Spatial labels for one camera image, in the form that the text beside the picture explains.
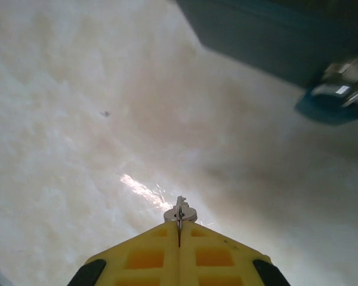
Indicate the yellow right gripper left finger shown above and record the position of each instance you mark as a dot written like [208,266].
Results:
[143,259]

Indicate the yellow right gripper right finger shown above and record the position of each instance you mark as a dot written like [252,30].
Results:
[214,259]

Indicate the small silver key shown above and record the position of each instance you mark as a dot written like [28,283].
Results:
[188,214]

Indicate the silver padlock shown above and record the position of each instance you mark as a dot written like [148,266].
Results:
[343,77]

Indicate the starry night print box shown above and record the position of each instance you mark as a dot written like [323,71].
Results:
[271,32]

